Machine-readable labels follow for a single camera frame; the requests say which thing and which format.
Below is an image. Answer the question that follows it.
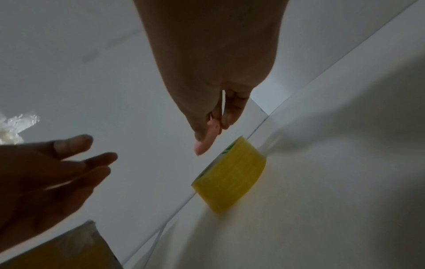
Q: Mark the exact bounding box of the person's right hand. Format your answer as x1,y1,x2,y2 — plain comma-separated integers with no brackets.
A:
133,0,290,156

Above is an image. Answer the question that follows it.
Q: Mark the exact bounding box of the person's left hand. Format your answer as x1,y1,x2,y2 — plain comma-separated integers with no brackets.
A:
0,134,119,253

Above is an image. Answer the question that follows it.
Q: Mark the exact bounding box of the crumpled clear plastic wrap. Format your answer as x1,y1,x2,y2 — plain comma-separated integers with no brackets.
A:
0,112,40,145

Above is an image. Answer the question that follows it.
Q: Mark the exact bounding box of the plastic-wrapped cardboard box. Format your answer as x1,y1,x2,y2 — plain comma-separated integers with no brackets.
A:
0,220,122,269

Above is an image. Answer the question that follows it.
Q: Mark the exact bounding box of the yellow tape roll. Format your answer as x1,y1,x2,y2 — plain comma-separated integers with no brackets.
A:
191,135,267,214

